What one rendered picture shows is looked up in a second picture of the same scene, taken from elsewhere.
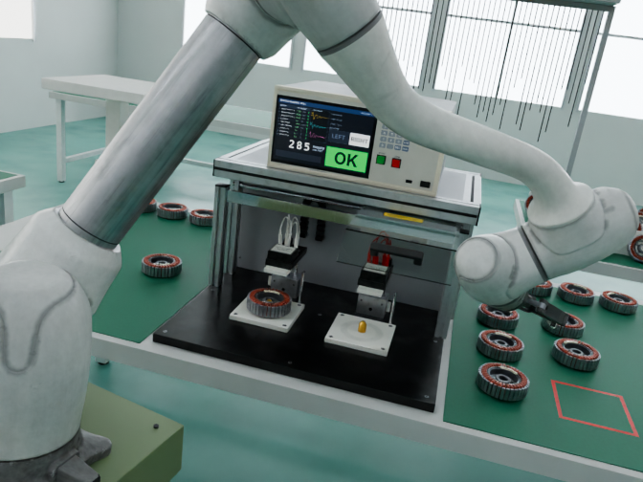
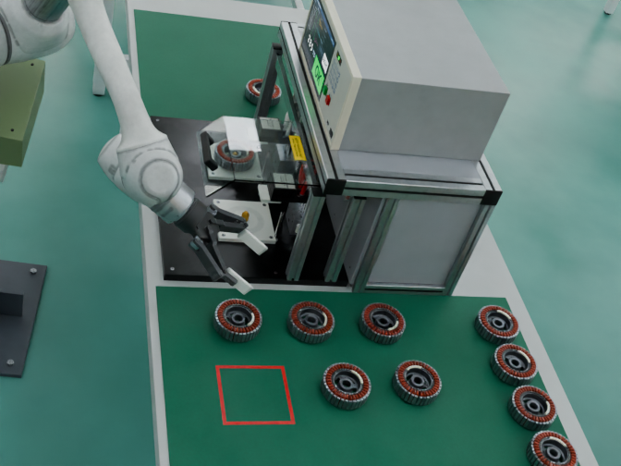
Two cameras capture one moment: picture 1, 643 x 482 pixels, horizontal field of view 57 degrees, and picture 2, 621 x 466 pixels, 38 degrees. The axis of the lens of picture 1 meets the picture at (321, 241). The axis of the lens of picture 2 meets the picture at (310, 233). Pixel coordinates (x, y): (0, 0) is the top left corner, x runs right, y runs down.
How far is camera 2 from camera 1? 198 cm
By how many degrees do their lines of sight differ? 52
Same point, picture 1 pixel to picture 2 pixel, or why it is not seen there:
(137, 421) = (12, 122)
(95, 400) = (19, 102)
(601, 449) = (183, 391)
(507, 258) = (109, 156)
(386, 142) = (331, 76)
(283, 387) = not seen: hidden behind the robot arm
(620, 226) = (130, 177)
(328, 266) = not seen: hidden behind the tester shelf
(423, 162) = (335, 111)
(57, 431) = not seen: outside the picture
